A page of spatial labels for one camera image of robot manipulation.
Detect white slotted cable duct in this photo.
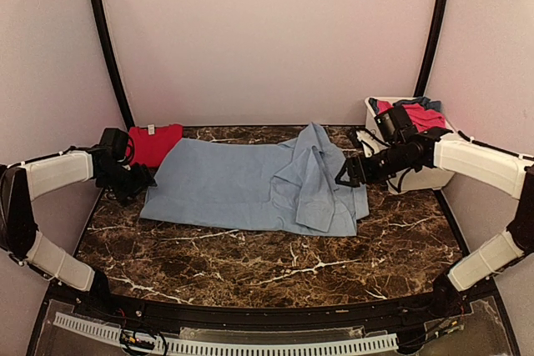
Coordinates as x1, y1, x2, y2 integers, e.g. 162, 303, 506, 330
53, 312, 399, 355

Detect right black frame post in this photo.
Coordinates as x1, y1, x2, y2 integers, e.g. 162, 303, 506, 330
413, 0, 447, 97

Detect white plastic laundry bin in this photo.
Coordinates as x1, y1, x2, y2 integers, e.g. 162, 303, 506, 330
357, 97, 455, 194

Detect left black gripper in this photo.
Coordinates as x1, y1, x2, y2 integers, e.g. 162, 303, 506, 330
98, 161, 155, 207

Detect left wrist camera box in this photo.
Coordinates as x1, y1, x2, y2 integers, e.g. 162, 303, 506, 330
99, 128, 129, 160

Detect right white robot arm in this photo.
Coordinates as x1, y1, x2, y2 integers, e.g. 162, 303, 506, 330
335, 128, 533, 318

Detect black frame post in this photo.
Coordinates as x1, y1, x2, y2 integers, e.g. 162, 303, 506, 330
90, 0, 135, 130
413, 0, 447, 97

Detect electronics board with wires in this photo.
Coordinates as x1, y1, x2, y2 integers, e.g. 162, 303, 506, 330
113, 308, 169, 355
423, 314, 466, 343

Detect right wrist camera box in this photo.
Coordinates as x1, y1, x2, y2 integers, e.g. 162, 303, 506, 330
375, 106, 418, 143

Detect dark blue garment in bin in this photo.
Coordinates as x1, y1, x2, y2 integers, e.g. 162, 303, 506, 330
368, 97, 441, 115

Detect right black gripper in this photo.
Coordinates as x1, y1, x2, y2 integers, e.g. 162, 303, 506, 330
335, 141, 416, 187

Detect light blue shirt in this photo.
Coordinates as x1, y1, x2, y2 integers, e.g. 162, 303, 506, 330
140, 123, 370, 237

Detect left electronics board with wires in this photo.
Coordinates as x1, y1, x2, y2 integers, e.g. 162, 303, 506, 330
113, 308, 169, 355

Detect red t-shirt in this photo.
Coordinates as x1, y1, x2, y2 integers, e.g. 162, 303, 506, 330
128, 124, 184, 168

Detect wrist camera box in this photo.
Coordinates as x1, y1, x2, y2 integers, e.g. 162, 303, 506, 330
375, 106, 418, 143
99, 128, 129, 160

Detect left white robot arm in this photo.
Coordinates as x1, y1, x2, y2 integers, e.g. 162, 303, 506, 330
1, 146, 155, 319

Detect right electronics board with wires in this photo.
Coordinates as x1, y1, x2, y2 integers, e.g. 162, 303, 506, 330
423, 314, 466, 343

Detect left black frame post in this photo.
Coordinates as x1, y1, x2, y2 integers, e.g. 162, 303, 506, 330
90, 0, 135, 130

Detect pink garment in bin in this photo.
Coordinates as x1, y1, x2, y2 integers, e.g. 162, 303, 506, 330
401, 103, 446, 132

